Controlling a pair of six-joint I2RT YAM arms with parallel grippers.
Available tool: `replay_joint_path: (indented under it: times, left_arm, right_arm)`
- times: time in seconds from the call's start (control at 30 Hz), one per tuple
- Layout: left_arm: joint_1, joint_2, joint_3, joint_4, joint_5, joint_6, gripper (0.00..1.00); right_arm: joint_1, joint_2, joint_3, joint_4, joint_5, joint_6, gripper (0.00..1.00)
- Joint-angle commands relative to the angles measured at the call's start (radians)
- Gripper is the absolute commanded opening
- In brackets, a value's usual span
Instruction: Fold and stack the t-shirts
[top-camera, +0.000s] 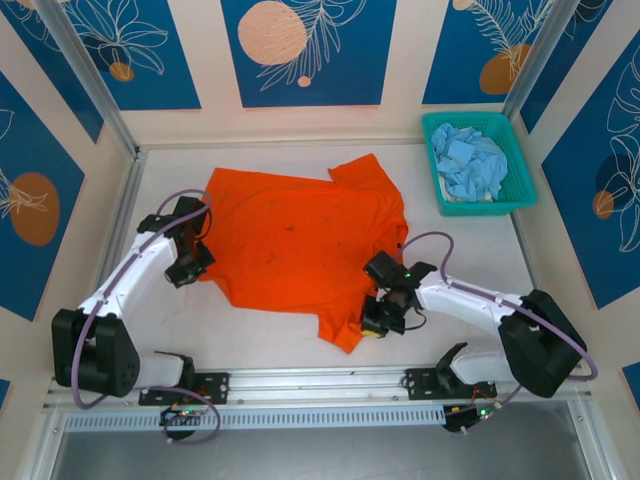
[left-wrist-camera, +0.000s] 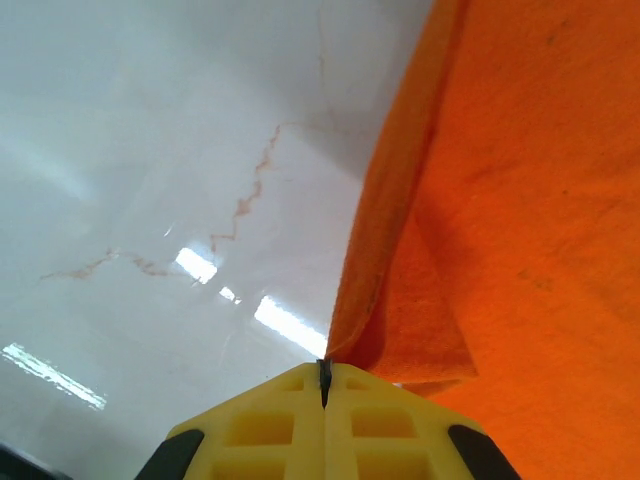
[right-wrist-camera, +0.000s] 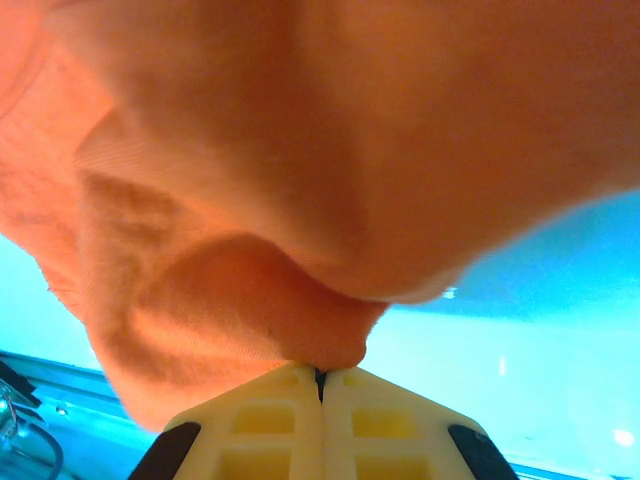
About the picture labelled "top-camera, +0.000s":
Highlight orange t-shirt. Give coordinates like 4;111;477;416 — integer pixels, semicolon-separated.
197;153;410;356

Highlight crumpled light blue t-shirt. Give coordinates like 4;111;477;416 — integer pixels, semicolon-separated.
430;122;510;204

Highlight teal plastic basket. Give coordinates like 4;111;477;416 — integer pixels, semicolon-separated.
421;111;540;218

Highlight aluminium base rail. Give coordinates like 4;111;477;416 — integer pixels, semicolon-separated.
42;360;594;409

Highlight grey slotted cable duct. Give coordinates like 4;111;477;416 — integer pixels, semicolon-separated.
63;405;446;432

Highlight blue floral wall panel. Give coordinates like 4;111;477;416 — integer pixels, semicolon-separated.
220;0;399;109
0;0;106;146
519;0;640;135
541;42;640;310
422;0;554;106
0;69;86;322
52;0;202;112

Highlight aluminium corner post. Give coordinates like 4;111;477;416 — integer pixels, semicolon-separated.
501;0;587;121
35;0;147;162

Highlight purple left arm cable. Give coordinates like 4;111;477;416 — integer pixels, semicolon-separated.
72;188;222;445

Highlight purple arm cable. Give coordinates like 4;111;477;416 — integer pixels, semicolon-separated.
72;188;222;445
394;230;600;435

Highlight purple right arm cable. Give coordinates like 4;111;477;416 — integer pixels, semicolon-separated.
394;230;600;435

